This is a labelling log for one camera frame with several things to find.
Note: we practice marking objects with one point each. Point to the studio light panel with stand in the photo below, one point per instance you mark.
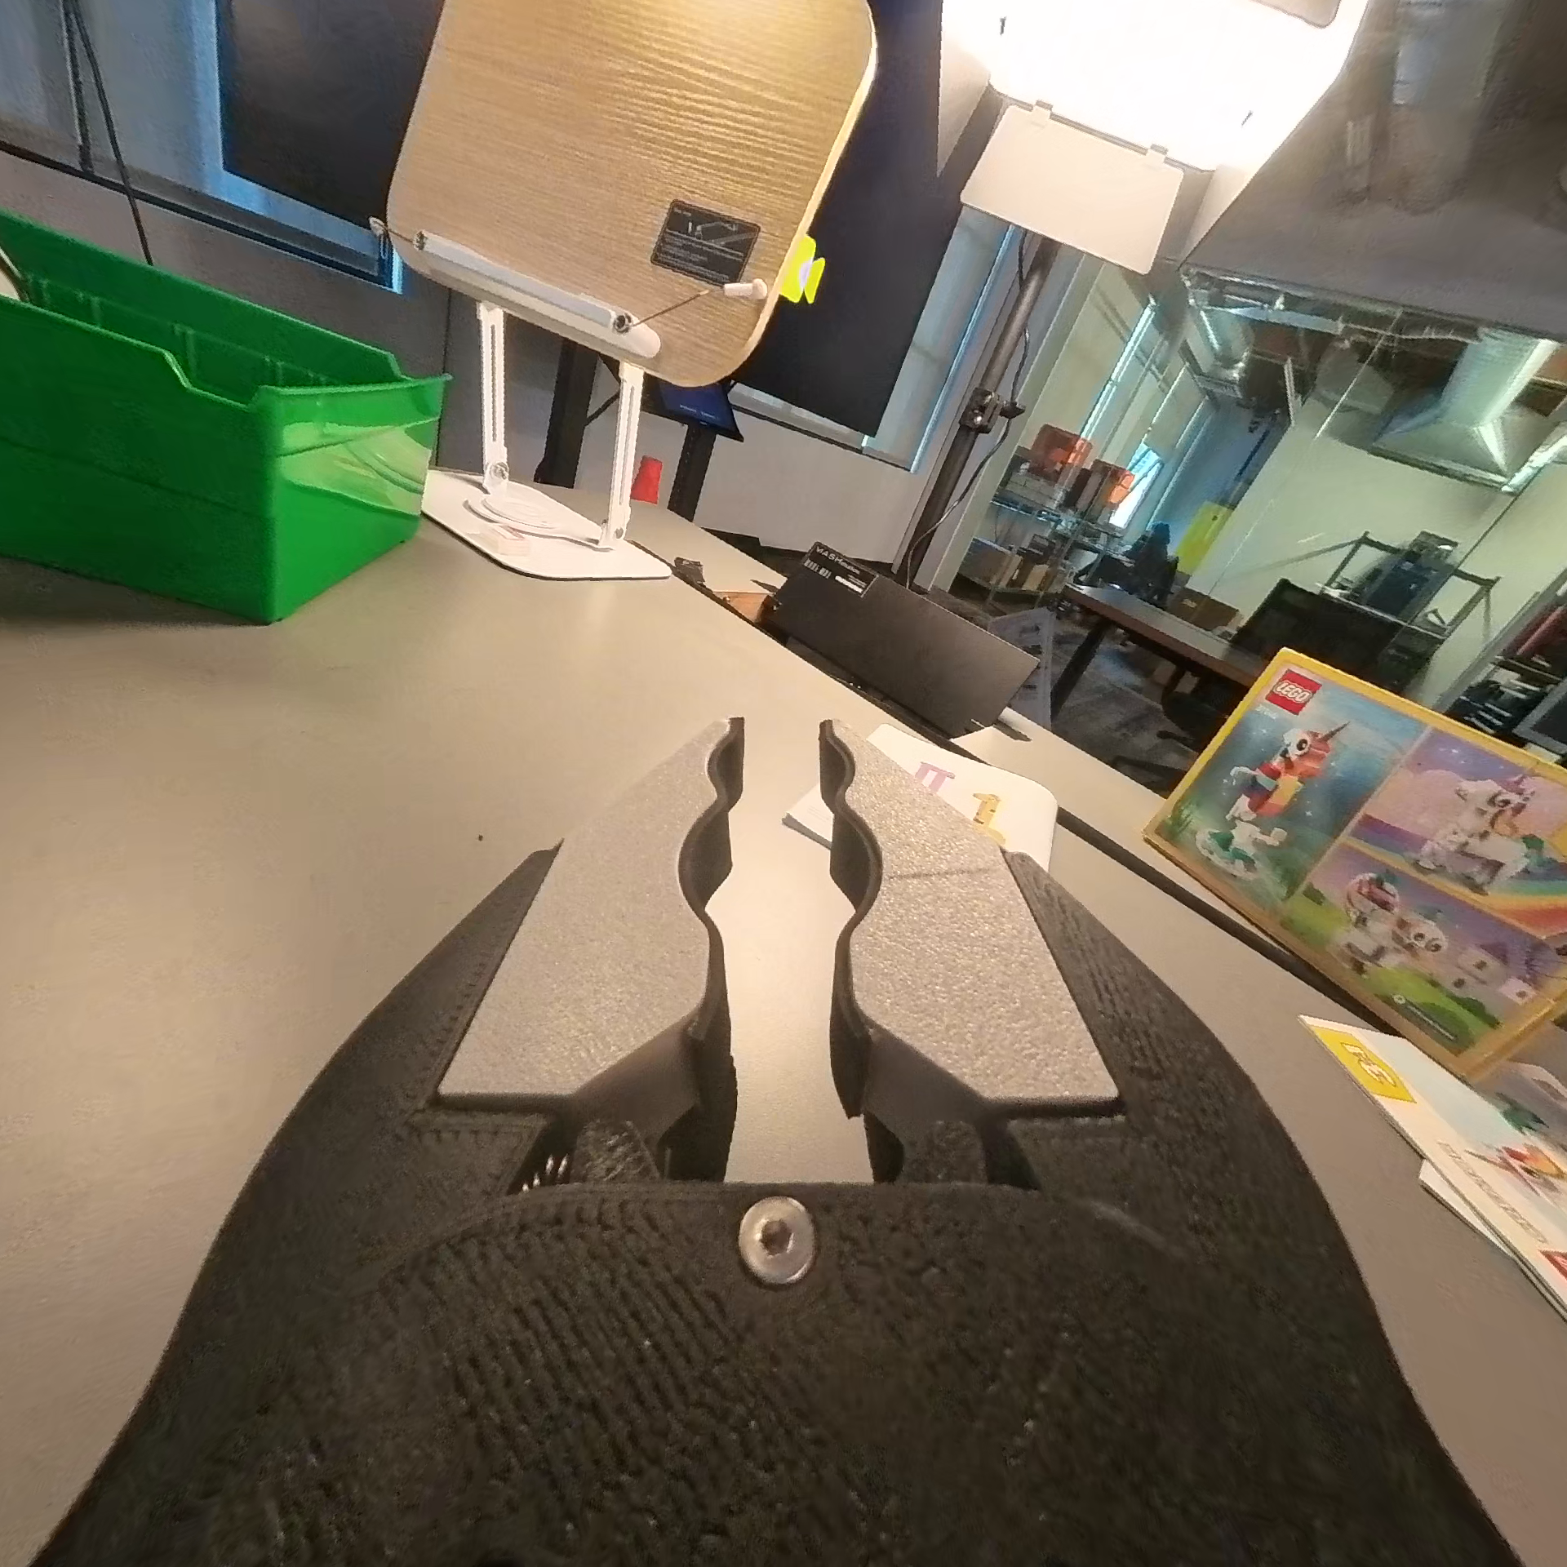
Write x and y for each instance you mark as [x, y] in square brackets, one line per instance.
[1102, 185]

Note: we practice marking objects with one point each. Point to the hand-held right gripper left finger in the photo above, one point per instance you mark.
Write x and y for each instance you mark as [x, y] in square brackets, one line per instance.
[588, 955]

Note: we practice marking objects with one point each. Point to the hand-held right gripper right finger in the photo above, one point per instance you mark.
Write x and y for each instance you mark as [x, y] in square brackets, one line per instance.
[968, 967]

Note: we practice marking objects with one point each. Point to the instruction booklet with pink bars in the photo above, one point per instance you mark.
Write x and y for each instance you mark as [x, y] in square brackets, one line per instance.
[980, 796]

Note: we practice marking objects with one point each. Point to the yellow clip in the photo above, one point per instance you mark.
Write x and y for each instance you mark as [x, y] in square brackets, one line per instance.
[805, 273]

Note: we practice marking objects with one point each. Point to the small white instruction booklet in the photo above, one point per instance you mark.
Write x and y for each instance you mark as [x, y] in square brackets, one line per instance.
[1506, 1225]

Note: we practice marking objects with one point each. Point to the small blue screen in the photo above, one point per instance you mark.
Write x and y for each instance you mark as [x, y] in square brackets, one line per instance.
[699, 411]

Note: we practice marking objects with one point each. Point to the yellow lego set box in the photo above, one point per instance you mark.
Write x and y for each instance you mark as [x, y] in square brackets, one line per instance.
[1347, 833]

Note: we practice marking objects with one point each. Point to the instruction booklet with yellow label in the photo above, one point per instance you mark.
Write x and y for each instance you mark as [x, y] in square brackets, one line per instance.
[1397, 1079]

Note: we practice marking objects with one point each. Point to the flat black box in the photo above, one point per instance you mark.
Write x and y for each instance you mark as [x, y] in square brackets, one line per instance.
[907, 637]

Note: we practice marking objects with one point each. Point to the red plastic cup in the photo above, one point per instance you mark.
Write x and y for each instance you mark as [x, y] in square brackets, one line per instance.
[651, 480]

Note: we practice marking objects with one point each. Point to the brown background table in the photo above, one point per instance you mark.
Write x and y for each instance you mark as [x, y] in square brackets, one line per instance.
[1176, 632]

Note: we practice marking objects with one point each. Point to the green plastic bin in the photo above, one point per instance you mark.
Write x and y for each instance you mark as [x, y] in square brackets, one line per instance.
[185, 381]
[222, 552]

